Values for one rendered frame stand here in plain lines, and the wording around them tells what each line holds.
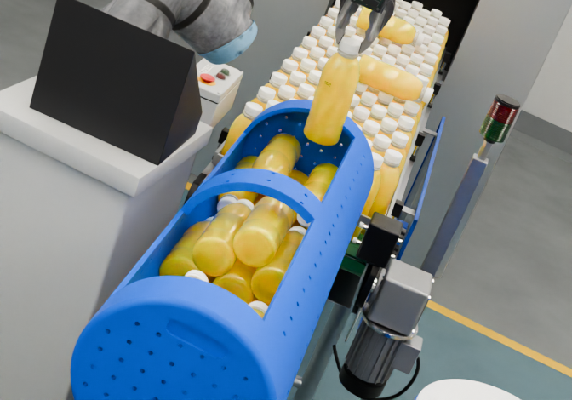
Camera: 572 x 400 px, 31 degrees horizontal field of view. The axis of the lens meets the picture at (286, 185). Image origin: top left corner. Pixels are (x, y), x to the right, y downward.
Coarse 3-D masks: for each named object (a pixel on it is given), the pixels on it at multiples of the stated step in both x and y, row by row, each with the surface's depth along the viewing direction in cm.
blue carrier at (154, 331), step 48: (240, 144) 210; (336, 144) 211; (288, 192) 168; (336, 192) 181; (336, 240) 173; (144, 288) 135; (192, 288) 134; (288, 288) 147; (96, 336) 136; (144, 336) 134; (192, 336) 133; (240, 336) 131; (288, 336) 141; (96, 384) 138; (144, 384) 137; (192, 384) 135; (240, 384) 133; (288, 384) 140
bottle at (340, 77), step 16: (336, 64) 192; (352, 64) 192; (320, 80) 195; (336, 80) 192; (352, 80) 193; (320, 96) 195; (336, 96) 194; (352, 96) 196; (320, 112) 196; (336, 112) 195; (304, 128) 201; (320, 128) 197; (336, 128) 197; (320, 144) 198
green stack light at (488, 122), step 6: (486, 120) 246; (492, 120) 245; (486, 126) 246; (492, 126) 245; (498, 126) 244; (504, 126) 244; (510, 126) 246; (480, 132) 248; (486, 132) 246; (492, 132) 245; (498, 132) 245; (504, 132) 246; (486, 138) 246; (492, 138) 246; (498, 138) 246; (504, 138) 247
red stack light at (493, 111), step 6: (492, 102) 246; (498, 102) 244; (492, 108) 245; (498, 108) 243; (504, 108) 243; (510, 108) 243; (492, 114) 245; (498, 114) 244; (504, 114) 243; (510, 114) 243; (516, 114) 244; (498, 120) 244; (504, 120) 244; (510, 120) 244
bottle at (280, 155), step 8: (280, 136) 210; (288, 136) 211; (272, 144) 206; (280, 144) 206; (288, 144) 207; (296, 144) 210; (264, 152) 202; (272, 152) 201; (280, 152) 202; (288, 152) 205; (296, 152) 209; (256, 160) 200; (264, 160) 199; (272, 160) 199; (280, 160) 200; (288, 160) 203; (296, 160) 209; (256, 168) 198; (264, 168) 198; (272, 168) 198; (280, 168) 199; (288, 168) 202
